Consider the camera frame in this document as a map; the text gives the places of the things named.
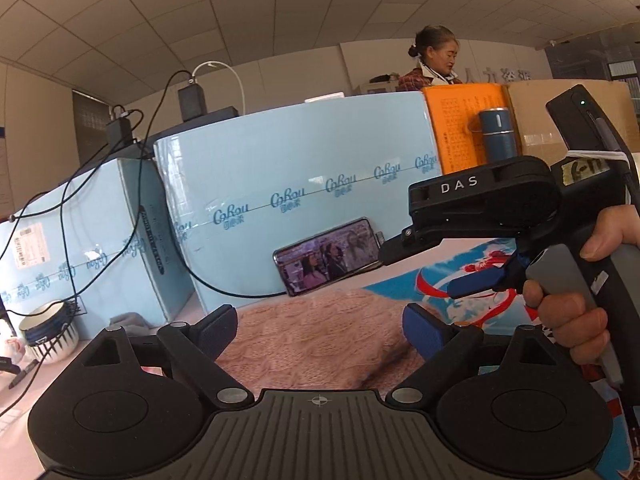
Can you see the dark glass partition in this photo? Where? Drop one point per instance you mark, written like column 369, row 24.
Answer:
column 590, row 60

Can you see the blue thermos bottle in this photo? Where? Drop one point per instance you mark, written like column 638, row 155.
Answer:
column 497, row 140

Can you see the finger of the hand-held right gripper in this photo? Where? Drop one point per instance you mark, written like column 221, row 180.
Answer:
column 480, row 282
column 407, row 252

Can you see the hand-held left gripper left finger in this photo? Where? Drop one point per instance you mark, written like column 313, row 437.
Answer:
column 220, row 326

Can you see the dark blue ceramic bowl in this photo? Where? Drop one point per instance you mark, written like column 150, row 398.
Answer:
column 42, row 312

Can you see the black marker pen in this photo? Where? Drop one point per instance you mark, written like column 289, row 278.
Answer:
column 22, row 374

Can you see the orange box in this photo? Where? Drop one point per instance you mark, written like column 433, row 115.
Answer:
column 450, row 125

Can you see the grey cloth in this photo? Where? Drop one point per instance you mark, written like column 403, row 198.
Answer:
column 130, row 322

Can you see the large light blue cardboard box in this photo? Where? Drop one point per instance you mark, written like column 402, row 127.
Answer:
column 300, row 160

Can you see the white striped ceramic bowl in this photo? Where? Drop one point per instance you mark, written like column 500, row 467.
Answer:
column 57, row 347

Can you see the brown cardboard box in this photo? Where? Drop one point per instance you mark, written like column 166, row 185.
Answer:
column 530, row 120

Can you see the smartphone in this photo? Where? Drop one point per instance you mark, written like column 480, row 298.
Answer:
column 325, row 260

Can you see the person's right hand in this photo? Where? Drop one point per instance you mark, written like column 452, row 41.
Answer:
column 570, row 325

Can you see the dark window blind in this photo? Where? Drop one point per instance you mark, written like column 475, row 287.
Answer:
column 90, row 125

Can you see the black power adapter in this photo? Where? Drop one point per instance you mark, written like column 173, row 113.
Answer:
column 120, row 132
column 191, row 102

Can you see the labelled light blue cardboard box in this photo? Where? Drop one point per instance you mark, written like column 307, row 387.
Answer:
column 100, row 200

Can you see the pink knitted sweater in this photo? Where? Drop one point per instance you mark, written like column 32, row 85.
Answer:
column 310, row 340

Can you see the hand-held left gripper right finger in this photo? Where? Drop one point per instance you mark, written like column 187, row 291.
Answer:
column 420, row 326

